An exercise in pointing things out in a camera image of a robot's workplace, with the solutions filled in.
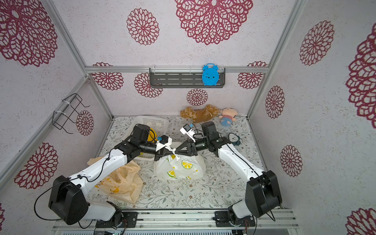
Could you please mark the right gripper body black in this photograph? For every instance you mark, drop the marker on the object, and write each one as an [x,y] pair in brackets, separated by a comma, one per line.
[191,146]

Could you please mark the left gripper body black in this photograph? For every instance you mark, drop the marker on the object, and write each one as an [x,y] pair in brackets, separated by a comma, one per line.
[149,147]

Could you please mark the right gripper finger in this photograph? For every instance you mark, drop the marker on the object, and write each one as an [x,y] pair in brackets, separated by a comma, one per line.
[185,147]
[187,152]

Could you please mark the orange-yellow banana bunch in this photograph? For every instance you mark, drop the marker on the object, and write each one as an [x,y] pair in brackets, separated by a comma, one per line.
[152,136]

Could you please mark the white plastic bag lemon print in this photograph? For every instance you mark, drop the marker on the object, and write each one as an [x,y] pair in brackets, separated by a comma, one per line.
[176,167]

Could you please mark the beige plastic bag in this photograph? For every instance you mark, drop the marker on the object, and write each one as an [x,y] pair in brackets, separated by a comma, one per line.
[124,184]

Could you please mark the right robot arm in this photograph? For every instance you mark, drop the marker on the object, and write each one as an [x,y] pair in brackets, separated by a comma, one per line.
[262,193]

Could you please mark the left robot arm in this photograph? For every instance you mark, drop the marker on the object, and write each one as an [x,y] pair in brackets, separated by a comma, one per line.
[68,195]

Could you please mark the dark green alarm clock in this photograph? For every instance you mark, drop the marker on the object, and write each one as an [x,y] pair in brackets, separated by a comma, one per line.
[234,139]

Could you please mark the brown teddy bear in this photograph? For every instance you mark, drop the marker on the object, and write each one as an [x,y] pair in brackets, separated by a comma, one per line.
[200,115]

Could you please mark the white perforated plastic basket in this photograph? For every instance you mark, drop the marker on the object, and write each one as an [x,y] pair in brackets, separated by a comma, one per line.
[157,124]

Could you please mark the pink doll blue outfit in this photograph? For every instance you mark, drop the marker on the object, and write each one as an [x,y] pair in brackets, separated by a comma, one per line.
[227,116]

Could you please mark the blue alarm clock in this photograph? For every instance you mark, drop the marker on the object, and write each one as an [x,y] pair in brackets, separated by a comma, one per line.
[210,75]

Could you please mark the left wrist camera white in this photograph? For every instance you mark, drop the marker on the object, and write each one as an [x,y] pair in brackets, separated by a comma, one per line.
[164,142]

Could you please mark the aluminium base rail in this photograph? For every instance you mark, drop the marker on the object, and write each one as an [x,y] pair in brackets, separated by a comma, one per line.
[210,221]

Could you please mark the grey wall shelf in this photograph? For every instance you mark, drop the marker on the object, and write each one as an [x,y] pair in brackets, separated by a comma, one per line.
[176,80]

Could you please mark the black wire wall rack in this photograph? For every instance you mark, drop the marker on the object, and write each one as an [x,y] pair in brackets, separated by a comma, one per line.
[60,118]

